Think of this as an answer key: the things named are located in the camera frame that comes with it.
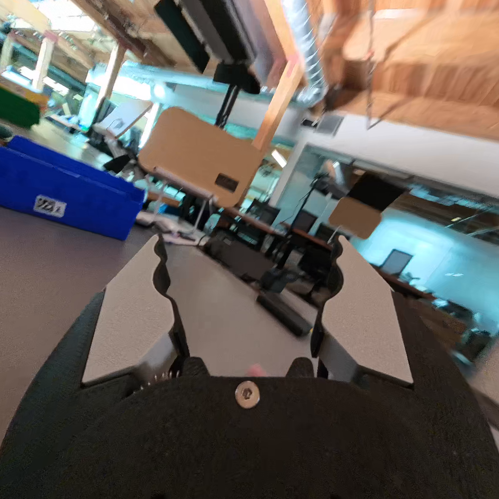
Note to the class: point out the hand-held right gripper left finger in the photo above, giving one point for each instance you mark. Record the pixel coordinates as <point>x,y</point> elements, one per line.
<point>132,312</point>

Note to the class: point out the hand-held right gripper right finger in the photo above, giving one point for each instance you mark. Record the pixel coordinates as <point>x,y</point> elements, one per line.
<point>362,312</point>

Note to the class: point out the black bar-shaped device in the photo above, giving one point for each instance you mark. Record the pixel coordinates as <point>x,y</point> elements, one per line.
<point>284,314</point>

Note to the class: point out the blue-grey device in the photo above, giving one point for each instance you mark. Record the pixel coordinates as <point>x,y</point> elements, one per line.
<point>278,280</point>

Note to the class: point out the small tan divider panel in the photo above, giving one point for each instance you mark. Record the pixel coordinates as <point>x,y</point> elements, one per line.
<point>354,218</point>

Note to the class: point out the black box on table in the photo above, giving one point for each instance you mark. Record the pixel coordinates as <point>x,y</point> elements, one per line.
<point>237,257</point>

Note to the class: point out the blue plastic bin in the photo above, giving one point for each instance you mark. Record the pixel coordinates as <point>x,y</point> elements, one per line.
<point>78,187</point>

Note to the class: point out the large tan divider panel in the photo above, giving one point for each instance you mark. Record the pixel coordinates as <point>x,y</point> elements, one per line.
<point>195,156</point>

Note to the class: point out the green plastic bin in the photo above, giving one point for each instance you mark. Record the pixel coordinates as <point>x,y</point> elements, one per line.
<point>17,107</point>

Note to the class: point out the black overhead monitor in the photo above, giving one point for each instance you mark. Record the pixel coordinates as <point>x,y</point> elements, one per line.
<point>210,31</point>

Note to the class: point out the silver ventilation duct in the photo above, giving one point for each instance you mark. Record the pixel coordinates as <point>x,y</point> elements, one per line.
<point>312,54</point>

